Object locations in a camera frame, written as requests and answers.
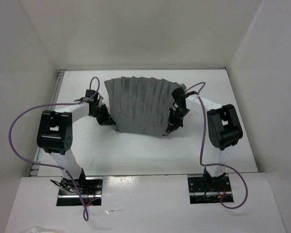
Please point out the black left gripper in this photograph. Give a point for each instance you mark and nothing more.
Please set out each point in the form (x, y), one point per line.
(106, 120)

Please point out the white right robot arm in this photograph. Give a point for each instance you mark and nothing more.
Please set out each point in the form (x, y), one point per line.
(221, 126)

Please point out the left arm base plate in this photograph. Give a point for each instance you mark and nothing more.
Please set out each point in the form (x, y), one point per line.
(90, 190)

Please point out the white crumpled cloth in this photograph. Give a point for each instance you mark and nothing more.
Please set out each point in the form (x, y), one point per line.
(41, 230)

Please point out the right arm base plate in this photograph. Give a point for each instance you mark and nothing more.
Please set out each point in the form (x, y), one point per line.
(200, 194)

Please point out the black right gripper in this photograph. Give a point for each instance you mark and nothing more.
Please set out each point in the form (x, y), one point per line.
(173, 124)

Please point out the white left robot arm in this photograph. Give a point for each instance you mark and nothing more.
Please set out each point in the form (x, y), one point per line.
(62, 154)

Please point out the grey pleated skirt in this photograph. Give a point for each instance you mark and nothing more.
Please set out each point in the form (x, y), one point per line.
(141, 105)

